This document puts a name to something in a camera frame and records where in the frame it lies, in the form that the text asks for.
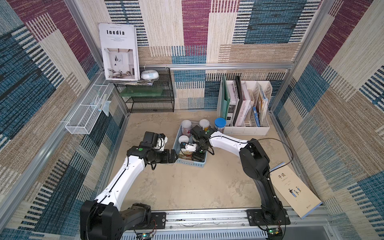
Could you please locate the clear-lid colourful can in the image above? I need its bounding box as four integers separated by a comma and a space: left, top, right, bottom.
199, 119, 211, 131

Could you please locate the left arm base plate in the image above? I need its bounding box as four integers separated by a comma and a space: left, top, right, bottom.
143, 212, 167, 230

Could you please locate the dark grey binder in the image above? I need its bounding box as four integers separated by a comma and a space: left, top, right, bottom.
234, 76, 244, 127

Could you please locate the blue slim book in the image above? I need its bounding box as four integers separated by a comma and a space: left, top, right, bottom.
253, 107, 261, 127

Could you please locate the pink book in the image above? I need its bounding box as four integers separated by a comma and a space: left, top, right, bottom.
237, 82, 252, 127

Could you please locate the white plastic file organizer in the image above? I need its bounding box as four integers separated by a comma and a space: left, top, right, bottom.
217, 76, 273, 136

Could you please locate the tall white-lid red label can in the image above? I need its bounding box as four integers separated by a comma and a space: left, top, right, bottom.
181, 120, 192, 137

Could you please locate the oval fish tin can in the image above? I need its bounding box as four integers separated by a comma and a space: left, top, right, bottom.
179, 149, 193, 160

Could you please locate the aluminium front rail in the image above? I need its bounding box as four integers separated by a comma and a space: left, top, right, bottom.
120, 207, 342, 240

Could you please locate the small white-lid yellow can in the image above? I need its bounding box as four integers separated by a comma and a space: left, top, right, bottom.
178, 135, 190, 147

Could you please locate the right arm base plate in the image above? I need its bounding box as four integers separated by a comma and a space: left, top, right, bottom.
246, 209, 291, 227

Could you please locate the black wire shelf rack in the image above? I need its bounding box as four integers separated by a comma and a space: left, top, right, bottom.
113, 68, 175, 113

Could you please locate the white round device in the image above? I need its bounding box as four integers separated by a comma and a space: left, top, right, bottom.
141, 70, 160, 81

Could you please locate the white wire wall basket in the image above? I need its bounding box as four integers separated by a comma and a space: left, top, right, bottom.
65, 84, 114, 135

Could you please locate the green folder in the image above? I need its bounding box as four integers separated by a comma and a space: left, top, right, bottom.
217, 76, 230, 120

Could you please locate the blue lid pencil canister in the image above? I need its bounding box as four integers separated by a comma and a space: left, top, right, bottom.
214, 118, 227, 133

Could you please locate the light blue plastic basket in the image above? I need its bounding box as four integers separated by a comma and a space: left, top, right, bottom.
173, 124, 208, 168

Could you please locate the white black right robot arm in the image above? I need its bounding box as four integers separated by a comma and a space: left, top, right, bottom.
179, 126, 291, 226

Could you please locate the stack of worn papers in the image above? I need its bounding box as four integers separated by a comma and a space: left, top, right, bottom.
256, 84, 269, 127

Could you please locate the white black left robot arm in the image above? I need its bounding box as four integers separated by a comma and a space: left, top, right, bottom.
80, 132, 178, 240

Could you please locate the Inedia white magazine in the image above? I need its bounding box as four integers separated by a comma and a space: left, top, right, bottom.
99, 23, 140, 82

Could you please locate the green board on shelf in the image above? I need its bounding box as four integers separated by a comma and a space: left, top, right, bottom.
119, 87, 163, 97

